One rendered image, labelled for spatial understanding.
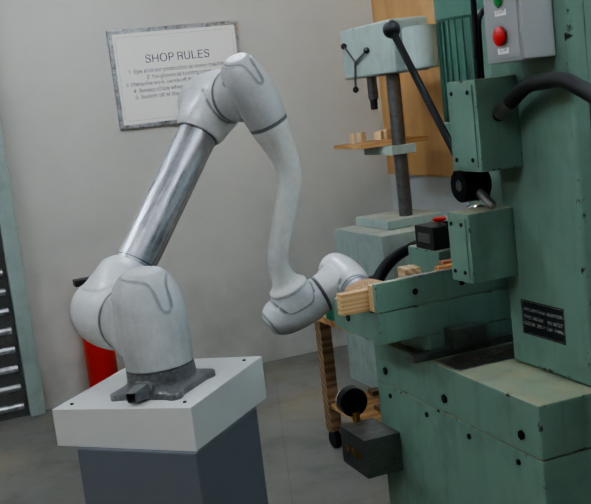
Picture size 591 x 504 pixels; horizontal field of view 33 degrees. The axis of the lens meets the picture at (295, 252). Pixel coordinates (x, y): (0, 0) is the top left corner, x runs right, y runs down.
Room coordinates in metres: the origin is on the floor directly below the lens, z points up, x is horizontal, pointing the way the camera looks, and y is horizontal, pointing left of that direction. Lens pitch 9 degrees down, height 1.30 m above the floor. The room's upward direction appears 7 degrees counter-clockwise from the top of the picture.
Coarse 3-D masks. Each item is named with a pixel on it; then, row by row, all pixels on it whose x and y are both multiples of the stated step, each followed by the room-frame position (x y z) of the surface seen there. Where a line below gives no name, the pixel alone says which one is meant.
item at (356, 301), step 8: (336, 296) 1.78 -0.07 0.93; (344, 296) 1.77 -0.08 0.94; (352, 296) 1.78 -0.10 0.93; (360, 296) 1.78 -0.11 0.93; (344, 304) 1.77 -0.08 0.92; (352, 304) 1.77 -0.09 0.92; (360, 304) 1.78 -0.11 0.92; (368, 304) 1.79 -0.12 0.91; (344, 312) 1.77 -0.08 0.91; (352, 312) 1.77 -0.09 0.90; (360, 312) 1.78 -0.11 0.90
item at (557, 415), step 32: (384, 352) 1.93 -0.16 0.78; (416, 352) 1.83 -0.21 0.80; (480, 352) 1.77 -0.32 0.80; (512, 352) 1.75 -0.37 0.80; (416, 384) 1.81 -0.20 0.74; (448, 384) 1.70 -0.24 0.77; (480, 384) 1.59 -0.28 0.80; (512, 384) 1.56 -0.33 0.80; (544, 384) 1.54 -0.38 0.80; (576, 384) 1.52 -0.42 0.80; (480, 416) 1.60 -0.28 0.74; (512, 416) 1.51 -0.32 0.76; (544, 416) 1.44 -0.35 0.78; (576, 416) 1.46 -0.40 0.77; (544, 448) 1.44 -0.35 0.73; (576, 448) 1.46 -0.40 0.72
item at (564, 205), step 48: (576, 0) 1.50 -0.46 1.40; (576, 48) 1.49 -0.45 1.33; (528, 96) 1.59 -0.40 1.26; (576, 96) 1.49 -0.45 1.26; (528, 144) 1.60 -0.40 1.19; (576, 144) 1.49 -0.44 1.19; (528, 192) 1.61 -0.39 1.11; (576, 192) 1.50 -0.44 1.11; (528, 240) 1.62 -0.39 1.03; (576, 240) 1.50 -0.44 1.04; (528, 288) 1.63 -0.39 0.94; (576, 288) 1.51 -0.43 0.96; (528, 336) 1.64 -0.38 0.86; (576, 336) 1.52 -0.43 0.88
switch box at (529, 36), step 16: (512, 0) 1.51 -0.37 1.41; (528, 0) 1.50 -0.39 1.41; (544, 0) 1.51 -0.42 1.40; (512, 16) 1.51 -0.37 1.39; (528, 16) 1.50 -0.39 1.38; (544, 16) 1.51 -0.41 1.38; (512, 32) 1.52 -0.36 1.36; (528, 32) 1.50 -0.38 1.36; (544, 32) 1.51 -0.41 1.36; (496, 48) 1.56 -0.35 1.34; (512, 48) 1.52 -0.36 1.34; (528, 48) 1.50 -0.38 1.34; (544, 48) 1.51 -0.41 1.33
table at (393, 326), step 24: (504, 288) 1.85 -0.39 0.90; (336, 312) 1.93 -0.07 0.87; (384, 312) 1.76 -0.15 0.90; (408, 312) 1.78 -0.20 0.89; (432, 312) 1.79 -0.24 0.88; (456, 312) 1.81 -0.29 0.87; (480, 312) 1.83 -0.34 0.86; (504, 312) 1.85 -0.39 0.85; (384, 336) 1.76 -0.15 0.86; (408, 336) 1.77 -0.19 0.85
